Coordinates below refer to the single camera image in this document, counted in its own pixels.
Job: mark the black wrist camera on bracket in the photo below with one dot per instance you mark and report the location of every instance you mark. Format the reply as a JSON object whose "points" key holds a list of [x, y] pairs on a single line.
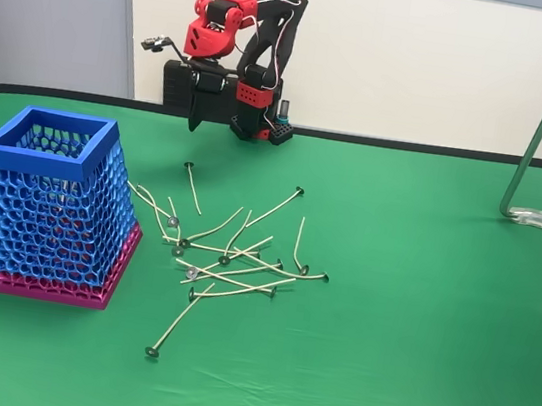
{"points": [[159, 43]]}

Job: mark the black plastic tool case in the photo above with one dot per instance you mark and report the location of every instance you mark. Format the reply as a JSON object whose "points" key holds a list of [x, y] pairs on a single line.
{"points": [[175, 93]]}

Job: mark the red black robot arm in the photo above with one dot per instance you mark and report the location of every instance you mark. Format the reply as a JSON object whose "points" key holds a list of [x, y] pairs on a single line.
{"points": [[253, 94]]}

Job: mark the blue magenta mesh basket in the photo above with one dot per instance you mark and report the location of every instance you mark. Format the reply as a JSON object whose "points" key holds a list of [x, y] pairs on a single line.
{"points": [[45, 232]]}

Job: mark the cream candle wick metal tab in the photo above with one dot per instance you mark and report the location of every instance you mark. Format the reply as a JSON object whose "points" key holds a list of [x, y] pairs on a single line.
{"points": [[280, 265], [325, 277], [189, 165], [303, 269], [223, 260], [183, 242], [299, 190], [191, 293], [209, 248], [244, 224], [191, 271], [160, 227], [172, 221], [240, 281], [152, 351], [176, 251]]}

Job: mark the grey teal table clamp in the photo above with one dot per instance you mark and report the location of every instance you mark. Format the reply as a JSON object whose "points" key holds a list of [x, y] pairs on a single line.
{"points": [[284, 111]]}

